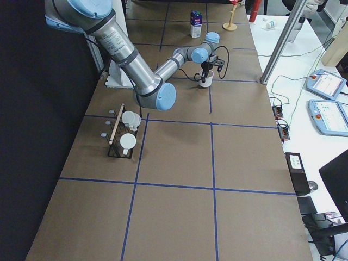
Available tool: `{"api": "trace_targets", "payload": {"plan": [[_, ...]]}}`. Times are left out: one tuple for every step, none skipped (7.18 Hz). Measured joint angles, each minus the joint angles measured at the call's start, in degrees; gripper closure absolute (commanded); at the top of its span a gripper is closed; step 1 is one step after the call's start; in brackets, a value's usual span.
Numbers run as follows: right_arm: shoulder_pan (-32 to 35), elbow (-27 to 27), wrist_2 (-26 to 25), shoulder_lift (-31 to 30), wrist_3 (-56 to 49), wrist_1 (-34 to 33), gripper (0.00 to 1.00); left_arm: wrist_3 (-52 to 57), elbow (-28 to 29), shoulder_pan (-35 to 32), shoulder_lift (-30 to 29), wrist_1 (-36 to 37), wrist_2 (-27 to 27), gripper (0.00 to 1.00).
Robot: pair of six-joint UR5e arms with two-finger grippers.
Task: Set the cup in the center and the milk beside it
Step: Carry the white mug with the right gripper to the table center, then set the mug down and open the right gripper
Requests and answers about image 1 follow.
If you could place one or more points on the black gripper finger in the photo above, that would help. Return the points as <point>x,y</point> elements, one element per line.
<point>203,76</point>

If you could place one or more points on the black monitor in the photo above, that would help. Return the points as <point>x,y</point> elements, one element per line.
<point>334,175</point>

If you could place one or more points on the blue white milk carton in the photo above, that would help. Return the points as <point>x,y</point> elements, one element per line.
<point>196,20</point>

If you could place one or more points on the white mug with black handle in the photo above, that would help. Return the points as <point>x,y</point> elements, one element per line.
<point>204,82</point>

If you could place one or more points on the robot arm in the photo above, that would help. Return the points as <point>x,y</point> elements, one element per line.
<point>151,89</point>

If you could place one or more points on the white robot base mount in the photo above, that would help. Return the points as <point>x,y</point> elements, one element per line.
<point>117,78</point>

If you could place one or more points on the white ribbed mug far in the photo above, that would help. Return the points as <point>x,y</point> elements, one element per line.
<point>131,120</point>

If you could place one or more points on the black wire mug rack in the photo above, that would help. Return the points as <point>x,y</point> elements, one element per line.
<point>117,130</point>

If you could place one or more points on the teach pendant far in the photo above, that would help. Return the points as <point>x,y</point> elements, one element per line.
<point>325,84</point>

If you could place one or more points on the teach pendant near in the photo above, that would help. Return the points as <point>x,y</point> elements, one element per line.
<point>328,117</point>

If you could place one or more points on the white ribbed mug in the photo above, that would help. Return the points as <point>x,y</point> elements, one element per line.
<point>131,120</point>
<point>127,142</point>

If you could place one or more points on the teach pendant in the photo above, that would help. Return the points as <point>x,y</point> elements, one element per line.
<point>328,117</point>
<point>325,84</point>

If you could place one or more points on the wooden mug tree stand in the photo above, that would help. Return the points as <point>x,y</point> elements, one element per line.
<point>230,25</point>

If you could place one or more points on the white ribbed mug near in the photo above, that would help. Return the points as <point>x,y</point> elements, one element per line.
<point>127,142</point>

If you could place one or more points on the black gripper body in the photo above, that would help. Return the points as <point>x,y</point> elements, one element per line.
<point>205,67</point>

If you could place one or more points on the aluminium frame post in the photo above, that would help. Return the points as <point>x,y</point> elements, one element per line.
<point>283,39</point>

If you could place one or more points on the black box with label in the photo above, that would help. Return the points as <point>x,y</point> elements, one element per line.
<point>297,173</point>

